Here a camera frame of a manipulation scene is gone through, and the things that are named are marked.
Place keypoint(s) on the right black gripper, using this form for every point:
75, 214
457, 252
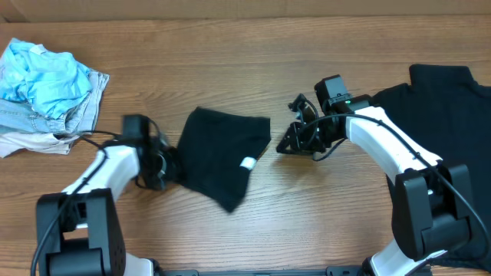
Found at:
301, 130

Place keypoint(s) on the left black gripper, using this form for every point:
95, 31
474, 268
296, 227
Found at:
169, 163

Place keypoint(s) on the black t-shirt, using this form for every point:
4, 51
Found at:
218, 151

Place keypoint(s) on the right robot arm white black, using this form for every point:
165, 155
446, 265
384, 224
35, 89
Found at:
431, 211

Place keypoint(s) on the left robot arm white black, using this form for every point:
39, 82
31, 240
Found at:
78, 229

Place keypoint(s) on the black clothes pile right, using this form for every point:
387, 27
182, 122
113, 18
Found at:
448, 113

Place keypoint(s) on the folded blue denim jeans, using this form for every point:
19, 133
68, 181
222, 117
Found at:
21, 118

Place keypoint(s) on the folded pale pink garment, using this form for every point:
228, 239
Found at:
36, 142

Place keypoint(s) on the light blue crumpled shirt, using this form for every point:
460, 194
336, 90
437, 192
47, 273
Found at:
50, 83

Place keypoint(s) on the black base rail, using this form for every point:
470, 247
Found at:
261, 272

